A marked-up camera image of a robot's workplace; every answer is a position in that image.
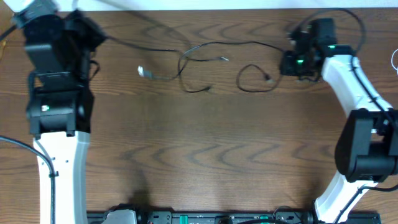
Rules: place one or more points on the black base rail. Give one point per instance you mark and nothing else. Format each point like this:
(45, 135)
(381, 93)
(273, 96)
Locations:
(285, 215)

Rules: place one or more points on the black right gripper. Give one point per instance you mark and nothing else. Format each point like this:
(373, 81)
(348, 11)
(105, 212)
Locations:
(286, 67)

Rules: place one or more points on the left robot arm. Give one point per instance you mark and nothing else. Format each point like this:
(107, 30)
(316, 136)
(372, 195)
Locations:
(60, 104)

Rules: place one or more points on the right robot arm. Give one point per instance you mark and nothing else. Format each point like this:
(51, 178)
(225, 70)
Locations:
(366, 151)

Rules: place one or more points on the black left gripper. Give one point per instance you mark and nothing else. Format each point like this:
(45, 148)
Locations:
(79, 23)

